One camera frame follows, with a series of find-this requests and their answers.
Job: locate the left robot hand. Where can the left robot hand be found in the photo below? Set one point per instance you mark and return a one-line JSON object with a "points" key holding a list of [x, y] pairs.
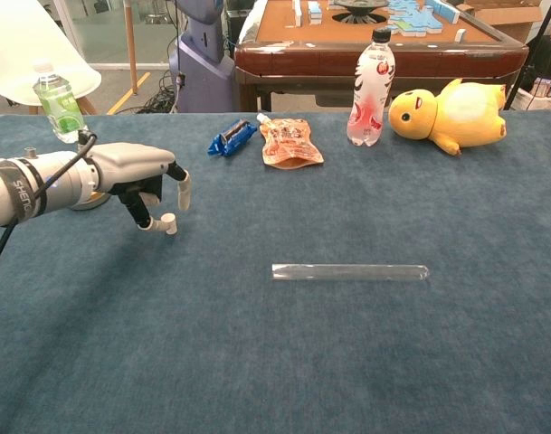
{"points": [[126, 163]]}

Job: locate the small white tube cap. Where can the small white tube cap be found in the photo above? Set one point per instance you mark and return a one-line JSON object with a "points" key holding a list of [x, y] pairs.
{"points": [[169, 224]]}

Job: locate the clear plastic ruler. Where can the clear plastic ruler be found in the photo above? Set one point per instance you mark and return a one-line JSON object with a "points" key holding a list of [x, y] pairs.
{"points": [[347, 272]]}

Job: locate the round yellow tin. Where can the round yellow tin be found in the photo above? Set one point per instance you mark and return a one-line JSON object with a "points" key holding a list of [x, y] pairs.
{"points": [[92, 201]]}

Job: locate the clear bottle green label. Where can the clear bottle green label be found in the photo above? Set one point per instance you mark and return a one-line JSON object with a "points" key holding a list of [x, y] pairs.
{"points": [[60, 108]]}

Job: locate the blue-grey machine base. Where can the blue-grey machine base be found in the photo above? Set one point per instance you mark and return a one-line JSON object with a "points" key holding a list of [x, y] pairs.
{"points": [[198, 77]]}

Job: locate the wooden pole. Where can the wooden pole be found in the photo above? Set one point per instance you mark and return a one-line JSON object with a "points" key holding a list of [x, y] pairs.
{"points": [[130, 45]]}

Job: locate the orange spout pouch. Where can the orange spout pouch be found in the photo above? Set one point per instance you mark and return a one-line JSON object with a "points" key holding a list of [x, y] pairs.
{"points": [[288, 144]]}

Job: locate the white chair wooden legs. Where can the white chair wooden legs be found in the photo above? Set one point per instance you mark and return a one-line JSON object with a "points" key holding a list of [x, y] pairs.
{"points": [[12, 40]]}

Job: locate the brown mahjong table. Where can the brown mahjong table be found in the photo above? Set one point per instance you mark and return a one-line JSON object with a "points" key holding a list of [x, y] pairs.
{"points": [[302, 59]]}

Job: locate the blue table cloth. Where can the blue table cloth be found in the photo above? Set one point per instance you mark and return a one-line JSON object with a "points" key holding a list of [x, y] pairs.
{"points": [[275, 339]]}

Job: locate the black-capped bottle red white label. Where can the black-capped bottle red white label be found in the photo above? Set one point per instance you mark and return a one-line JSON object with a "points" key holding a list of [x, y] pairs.
{"points": [[370, 99]]}

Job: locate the yellow duck plush toy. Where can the yellow duck plush toy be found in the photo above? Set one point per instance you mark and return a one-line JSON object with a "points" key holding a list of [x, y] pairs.
{"points": [[456, 115]]}

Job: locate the white mahjong tile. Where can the white mahjong tile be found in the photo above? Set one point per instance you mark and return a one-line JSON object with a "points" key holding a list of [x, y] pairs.
{"points": [[460, 34]]}

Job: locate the cardboard box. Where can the cardboard box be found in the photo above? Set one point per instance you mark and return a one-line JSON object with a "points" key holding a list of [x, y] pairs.
{"points": [[510, 18]]}

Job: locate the black tripod stand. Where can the black tripod stand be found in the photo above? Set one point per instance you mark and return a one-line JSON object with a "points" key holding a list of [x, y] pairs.
{"points": [[530, 50]]}

